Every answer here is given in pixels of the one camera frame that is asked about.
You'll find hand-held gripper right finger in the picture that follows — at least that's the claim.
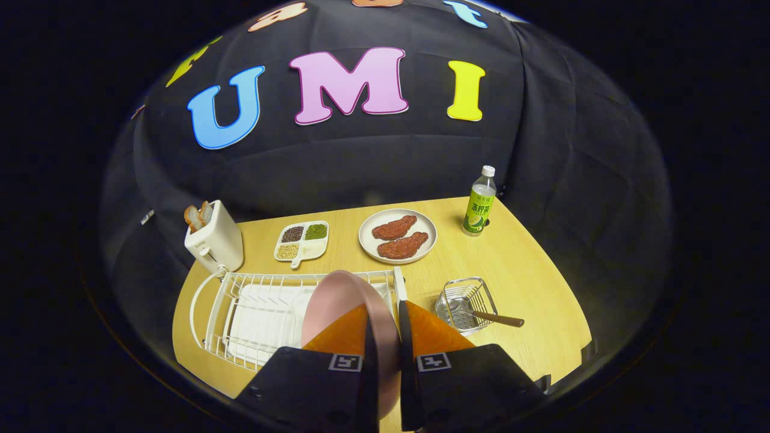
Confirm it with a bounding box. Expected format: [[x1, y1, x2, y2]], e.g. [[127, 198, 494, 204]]
[[397, 299, 545, 432]]

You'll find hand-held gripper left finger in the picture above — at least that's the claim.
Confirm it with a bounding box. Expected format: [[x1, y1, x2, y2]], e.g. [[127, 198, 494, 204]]
[[235, 302, 381, 433]]

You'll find pink plate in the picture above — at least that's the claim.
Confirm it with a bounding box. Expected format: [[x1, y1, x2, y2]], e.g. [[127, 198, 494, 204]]
[[301, 270, 402, 422]]

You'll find wooden handle metal spoon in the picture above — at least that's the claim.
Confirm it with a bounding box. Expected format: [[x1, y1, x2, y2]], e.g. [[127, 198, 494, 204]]
[[448, 299, 525, 328]]

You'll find metal wire basket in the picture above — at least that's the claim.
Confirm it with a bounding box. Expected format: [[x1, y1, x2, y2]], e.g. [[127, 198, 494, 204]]
[[434, 277, 499, 336]]

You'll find white wire dish rack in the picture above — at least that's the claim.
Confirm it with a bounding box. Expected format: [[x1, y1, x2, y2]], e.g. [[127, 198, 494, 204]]
[[189, 266, 407, 372]]

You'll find white round plate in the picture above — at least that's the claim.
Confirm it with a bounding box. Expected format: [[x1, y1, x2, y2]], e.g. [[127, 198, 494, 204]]
[[359, 208, 438, 265]]

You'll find white sectioned dish with beans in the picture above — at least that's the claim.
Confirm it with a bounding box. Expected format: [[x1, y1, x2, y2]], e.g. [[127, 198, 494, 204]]
[[274, 221, 330, 269]]

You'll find brown meat patty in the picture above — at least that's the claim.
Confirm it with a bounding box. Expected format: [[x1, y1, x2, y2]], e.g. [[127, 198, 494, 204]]
[[377, 232, 430, 260], [372, 215, 417, 241]]

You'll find green label drink bottle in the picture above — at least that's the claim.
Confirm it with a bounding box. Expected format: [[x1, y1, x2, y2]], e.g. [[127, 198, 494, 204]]
[[461, 165, 497, 237]]

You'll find white toaster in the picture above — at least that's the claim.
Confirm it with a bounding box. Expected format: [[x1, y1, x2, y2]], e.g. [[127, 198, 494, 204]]
[[184, 200, 245, 275]]

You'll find black backdrop cloth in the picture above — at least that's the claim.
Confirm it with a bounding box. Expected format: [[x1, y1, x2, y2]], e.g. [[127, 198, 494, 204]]
[[99, 0, 671, 361]]

